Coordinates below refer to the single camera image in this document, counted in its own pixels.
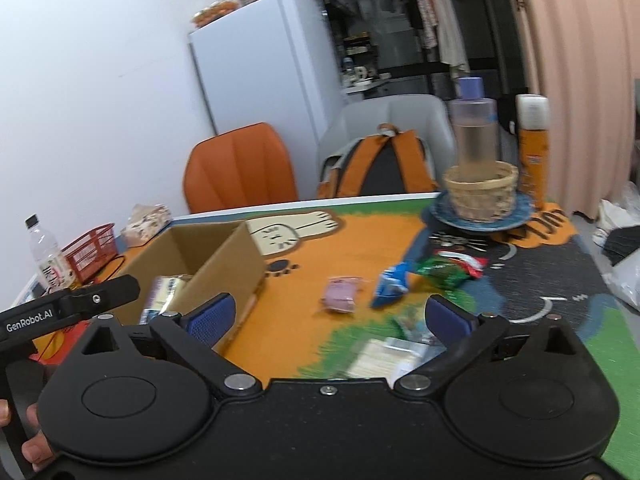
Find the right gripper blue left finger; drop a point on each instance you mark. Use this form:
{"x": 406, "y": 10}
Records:
{"x": 189, "y": 341}

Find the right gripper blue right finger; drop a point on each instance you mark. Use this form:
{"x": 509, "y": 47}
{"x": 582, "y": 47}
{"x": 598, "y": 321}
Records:
{"x": 466, "y": 338}

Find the long bread package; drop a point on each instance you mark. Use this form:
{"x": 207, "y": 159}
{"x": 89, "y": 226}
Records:
{"x": 163, "y": 293}

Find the round biscuit packet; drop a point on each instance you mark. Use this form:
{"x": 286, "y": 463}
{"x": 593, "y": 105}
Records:
{"x": 415, "y": 330}

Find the dark green snack packet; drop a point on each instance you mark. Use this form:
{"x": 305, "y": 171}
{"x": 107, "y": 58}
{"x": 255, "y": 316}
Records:
{"x": 448, "y": 270}

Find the white sandwich cracker package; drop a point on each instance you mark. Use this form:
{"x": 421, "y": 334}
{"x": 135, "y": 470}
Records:
{"x": 391, "y": 358}

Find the blue snack packet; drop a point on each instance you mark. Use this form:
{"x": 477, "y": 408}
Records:
{"x": 392, "y": 285}

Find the purple snack packet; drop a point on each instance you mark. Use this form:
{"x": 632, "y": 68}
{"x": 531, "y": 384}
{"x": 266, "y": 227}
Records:
{"x": 340, "y": 294}

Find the person's left hand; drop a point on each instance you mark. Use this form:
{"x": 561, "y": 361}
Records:
{"x": 36, "y": 450}

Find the brown cardboard box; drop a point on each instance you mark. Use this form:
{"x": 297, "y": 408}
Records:
{"x": 218, "y": 257}

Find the floral tissue pack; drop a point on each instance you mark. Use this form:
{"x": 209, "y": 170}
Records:
{"x": 144, "y": 223}

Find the colourful cat table mat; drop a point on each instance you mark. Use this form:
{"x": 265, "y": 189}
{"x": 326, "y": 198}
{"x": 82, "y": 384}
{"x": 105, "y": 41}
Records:
{"x": 343, "y": 343}

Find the blue ceramic plate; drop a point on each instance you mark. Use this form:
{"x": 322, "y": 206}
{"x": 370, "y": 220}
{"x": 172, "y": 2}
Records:
{"x": 442, "y": 210}

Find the red plastic basket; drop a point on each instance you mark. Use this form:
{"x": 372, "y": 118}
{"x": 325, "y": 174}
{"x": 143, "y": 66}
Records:
{"x": 89, "y": 253}

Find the woven bamboo basket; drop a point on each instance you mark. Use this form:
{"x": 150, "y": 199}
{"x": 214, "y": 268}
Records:
{"x": 486, "y": 200}

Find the orange chair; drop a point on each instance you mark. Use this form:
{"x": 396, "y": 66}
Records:
{"x": 244, "y": 167}

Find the orange black backpack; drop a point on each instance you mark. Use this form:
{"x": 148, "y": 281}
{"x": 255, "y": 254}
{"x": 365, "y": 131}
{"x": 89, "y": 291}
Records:
{"x": 387, "y": 162}

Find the white plastic bag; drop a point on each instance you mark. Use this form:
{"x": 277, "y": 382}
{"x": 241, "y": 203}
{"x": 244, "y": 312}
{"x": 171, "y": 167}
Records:
{"x": 617, "y": 236}

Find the clear bottle purple cap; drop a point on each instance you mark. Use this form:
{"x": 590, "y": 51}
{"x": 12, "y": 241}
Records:
{"x": 474, "y": 118}

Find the grey armchair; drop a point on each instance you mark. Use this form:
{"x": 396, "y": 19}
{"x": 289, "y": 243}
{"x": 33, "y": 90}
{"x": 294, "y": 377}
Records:
{"x": 425, "y": 114}

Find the orange spray can white cap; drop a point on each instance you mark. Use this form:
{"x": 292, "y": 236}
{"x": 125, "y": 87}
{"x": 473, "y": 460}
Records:
{"x": 533, "y": 145}

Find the white refrigerator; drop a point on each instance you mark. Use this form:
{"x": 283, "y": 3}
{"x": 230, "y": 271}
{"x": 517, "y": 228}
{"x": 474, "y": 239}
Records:
{"x": 270, "y": 61}

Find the bag of oranges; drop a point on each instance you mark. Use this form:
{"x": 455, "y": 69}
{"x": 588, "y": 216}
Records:
{"x": 211, "y": 13}

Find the pink curtain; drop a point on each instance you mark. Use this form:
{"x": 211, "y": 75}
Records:
{"x": 583, "y": 55}

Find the hanging clothes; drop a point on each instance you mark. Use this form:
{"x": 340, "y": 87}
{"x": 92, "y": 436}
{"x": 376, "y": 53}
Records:
{"x": 440, "y": 33}

